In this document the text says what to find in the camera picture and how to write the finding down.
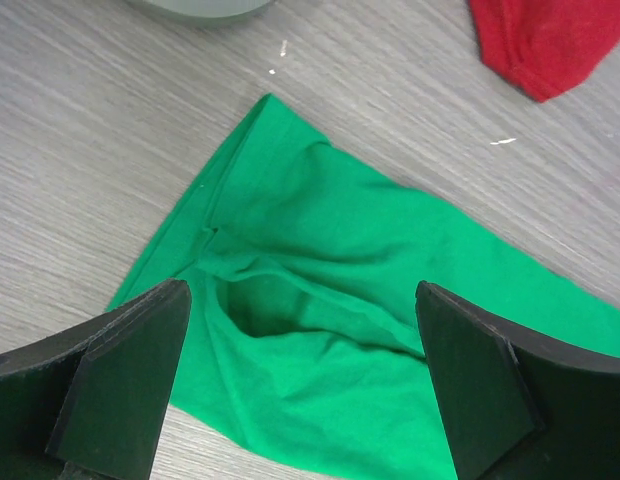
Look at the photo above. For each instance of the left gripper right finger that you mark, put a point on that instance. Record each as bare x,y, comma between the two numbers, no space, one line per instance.
516,403

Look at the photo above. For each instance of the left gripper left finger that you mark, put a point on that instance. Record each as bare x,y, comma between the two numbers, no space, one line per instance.
89,402

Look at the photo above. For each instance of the green t shirt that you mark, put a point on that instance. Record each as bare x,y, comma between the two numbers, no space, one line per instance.
303,263

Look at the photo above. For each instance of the red folded t shirt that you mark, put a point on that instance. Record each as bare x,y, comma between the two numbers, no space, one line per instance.
545,48

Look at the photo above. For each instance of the grey plastic tray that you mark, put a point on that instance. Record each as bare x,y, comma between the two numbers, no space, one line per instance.
204,13

